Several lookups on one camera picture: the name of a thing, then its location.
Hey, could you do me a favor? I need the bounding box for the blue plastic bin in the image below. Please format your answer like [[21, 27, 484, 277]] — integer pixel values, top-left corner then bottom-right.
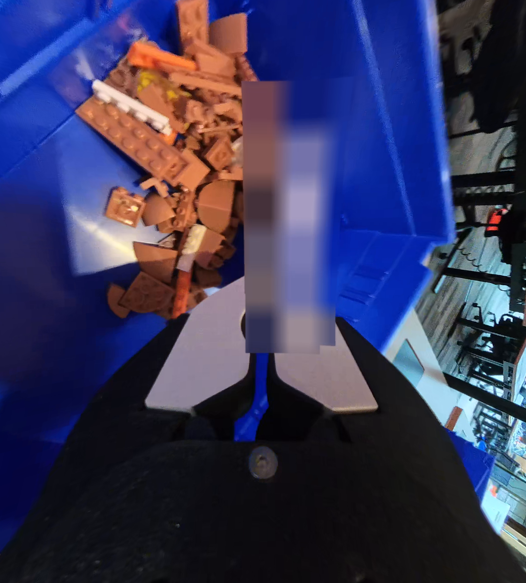
[[0, 0, 497, 554]]

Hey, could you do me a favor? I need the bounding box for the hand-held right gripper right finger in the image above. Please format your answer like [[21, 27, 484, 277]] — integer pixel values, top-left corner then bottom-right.
[[267, 318, 378, 414]]

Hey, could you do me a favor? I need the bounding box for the pile of brown toy bricks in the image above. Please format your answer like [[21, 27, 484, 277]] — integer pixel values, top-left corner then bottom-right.
[[75, 0, 263, 320]]

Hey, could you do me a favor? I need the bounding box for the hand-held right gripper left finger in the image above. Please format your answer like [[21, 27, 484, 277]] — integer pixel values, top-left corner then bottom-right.
[[144, 278, 252, 411]]

